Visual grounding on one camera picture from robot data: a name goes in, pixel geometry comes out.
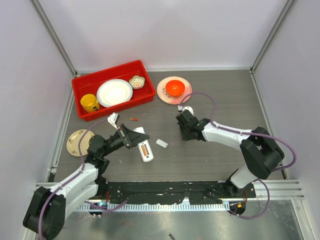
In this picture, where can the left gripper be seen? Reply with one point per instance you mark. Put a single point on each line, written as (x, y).
(132, 138)

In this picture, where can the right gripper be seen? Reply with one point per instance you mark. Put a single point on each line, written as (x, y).
(184, 137)

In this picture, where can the white battery cover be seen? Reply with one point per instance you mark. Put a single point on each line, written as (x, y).
(162, 143)

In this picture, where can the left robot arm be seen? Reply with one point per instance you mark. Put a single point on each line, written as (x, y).
(50, 207)

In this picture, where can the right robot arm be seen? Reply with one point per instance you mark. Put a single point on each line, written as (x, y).
(260, 152)

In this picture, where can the orange bowl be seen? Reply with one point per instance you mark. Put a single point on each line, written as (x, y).
(175, 88)

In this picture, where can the pink plate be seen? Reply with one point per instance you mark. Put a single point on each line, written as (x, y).
(172, 100)

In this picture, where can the white paper plate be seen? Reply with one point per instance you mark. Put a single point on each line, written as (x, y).
(114, 92)

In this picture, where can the small flower-shaped bowl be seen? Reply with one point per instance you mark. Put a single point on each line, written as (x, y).
(137, 82)

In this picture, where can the yellow mug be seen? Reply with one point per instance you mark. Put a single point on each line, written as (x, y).
(90, 103)

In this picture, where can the cream floral plate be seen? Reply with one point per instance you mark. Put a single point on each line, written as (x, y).
(72, 144)

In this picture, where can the small dark object on floor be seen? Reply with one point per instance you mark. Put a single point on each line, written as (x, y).
(171, 236)

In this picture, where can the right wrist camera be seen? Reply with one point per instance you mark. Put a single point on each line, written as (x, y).
(181, 108)

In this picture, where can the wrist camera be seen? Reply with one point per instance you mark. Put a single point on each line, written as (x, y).
(181, 108)
(113, 119)

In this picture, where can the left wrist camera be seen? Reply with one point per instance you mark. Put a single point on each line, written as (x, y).
(113, 119)

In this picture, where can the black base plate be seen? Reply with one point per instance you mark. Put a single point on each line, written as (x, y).
(172, 192)

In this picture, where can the white cable duct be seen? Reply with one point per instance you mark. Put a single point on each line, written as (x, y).
(185, 206)

